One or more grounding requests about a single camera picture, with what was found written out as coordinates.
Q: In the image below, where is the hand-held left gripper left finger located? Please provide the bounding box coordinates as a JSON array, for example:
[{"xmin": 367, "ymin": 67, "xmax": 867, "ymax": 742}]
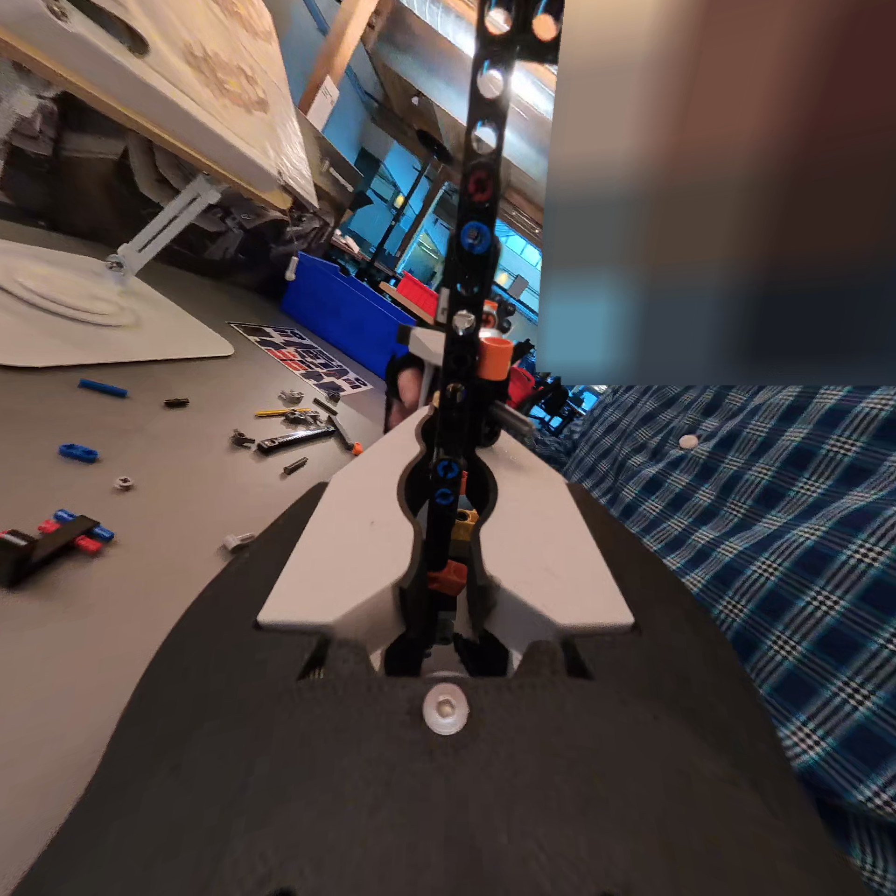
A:
[{"xmin": 257, "ymin": 409, "xmax": 433, "ymax": 659}]

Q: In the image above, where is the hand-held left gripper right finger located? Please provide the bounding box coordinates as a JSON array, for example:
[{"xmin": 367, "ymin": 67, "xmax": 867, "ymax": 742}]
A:
[{"xmin": 468, "ymin": 420, "xmax": 636, "ymax": 659}]

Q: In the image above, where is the black lego chassis assembly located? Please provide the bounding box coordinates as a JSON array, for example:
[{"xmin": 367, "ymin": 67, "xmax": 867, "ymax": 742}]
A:
[{"xmin": 418, "ymin": 0, "xmax": 564, "ymax": 662}]

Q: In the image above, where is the black lego beam with pins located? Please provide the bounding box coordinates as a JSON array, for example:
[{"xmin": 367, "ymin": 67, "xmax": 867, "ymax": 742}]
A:
[{"xmin": 0, "ymin": 509, "xmax": 116, "ymax": 590}]

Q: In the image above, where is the black lego axle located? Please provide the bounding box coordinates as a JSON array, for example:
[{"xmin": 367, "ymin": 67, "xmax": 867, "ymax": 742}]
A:
[{"xmin": 255, "ymin": 425, "xmax": 338, "ymax": 456}]

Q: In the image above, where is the lego instruction booklet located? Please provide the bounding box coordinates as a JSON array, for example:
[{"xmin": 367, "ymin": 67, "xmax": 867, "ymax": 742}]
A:
[{"xmin": 140, "ymin": 0, "xmax": 321, "ymax": 211}]

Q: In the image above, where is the person's right hand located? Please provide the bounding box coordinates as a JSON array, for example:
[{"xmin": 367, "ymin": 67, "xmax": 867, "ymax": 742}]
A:
[{"xmin": 395, "ymin": 364, "xmax": 427, "ymax": 429}]

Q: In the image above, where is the red storage bin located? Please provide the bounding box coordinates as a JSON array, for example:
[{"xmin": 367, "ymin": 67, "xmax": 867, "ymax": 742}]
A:
[{"xmin": 398, "ymin": 271, "xmax": 440, "ymax": 317}]

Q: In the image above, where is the blue storage bin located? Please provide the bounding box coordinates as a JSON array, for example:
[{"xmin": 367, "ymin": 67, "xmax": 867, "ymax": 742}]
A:
[{"xmin": 280, "ymin": 252, "xmax": 419, "ymax": 384}]

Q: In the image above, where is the sticker sheet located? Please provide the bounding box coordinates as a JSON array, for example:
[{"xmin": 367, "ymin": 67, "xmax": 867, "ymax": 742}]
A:
[{"xmin": 228, "ymin": 321, "xmax": 375, "ymax": 398}]

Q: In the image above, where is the red office chair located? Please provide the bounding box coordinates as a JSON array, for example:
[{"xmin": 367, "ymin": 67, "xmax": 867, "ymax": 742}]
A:
[{"xmin": 507, "ymin": 363, "xmax": 555, "ymax": 412}]

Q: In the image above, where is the person's plaid shirt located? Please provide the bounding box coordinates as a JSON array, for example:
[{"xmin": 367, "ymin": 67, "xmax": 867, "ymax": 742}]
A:
[{"xmin": 535, "ymin": 385, "xmax": 896, "ymax": 896}]

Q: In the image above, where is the white book stand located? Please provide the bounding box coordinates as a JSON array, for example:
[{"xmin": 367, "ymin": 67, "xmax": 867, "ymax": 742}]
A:
[{"xmin": 0, "ymin": 0, "xmax": 321, "ymax": 370}]

